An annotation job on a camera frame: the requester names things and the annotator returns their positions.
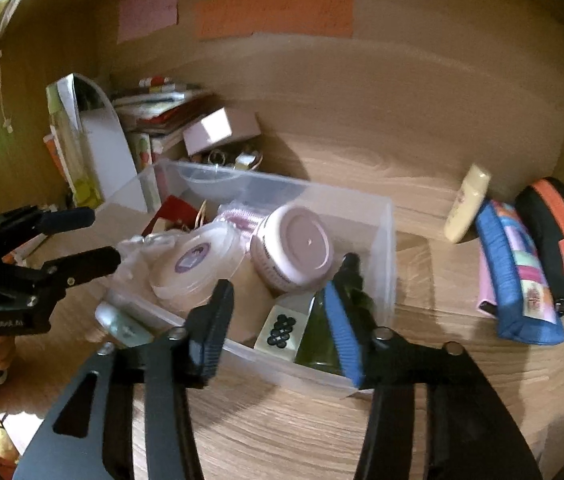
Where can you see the lilac round jar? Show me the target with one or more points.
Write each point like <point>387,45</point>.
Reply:
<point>299,245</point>

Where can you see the white round lidded container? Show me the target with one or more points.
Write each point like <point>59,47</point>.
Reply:
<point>194,260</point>

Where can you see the wooden desktop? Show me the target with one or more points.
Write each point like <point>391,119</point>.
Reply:
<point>437,410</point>

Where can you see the pink scrunchie in plastic bag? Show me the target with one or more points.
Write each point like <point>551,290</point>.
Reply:
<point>242,220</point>

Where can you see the white tile with black dots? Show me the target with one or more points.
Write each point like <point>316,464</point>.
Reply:
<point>282,327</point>

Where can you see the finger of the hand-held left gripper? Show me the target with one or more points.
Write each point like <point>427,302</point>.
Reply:
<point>86,262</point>
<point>66,217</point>

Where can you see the green spray bottle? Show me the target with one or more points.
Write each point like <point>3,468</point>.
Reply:
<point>319,330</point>

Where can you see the black orange zip case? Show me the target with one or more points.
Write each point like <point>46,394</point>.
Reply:
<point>562,240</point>

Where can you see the stack of booklets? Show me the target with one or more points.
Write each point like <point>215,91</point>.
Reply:
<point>156,105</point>

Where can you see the clear plastic storage box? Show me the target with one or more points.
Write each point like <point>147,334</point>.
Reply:
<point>362,240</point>

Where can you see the person's left hand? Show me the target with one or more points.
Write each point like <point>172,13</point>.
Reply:
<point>2,352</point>

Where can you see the orange sticky note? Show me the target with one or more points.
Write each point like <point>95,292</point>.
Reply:
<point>277,12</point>

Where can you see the blue pencil case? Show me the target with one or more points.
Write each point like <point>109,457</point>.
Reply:
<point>517,280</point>

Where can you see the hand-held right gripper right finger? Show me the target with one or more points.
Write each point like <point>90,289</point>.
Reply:
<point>342,335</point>

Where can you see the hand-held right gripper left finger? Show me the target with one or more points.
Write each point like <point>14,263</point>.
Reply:
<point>211,330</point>

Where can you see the pink sticky note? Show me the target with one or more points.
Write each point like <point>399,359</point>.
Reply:
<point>146,10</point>

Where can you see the white paper folder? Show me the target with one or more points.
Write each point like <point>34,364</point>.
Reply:
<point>106,160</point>

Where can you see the cream tube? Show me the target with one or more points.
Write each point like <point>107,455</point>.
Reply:
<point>467,202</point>

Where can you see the red card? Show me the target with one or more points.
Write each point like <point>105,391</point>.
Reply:
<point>174,212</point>

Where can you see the pink white small box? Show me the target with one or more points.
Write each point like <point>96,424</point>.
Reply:
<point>216,130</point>

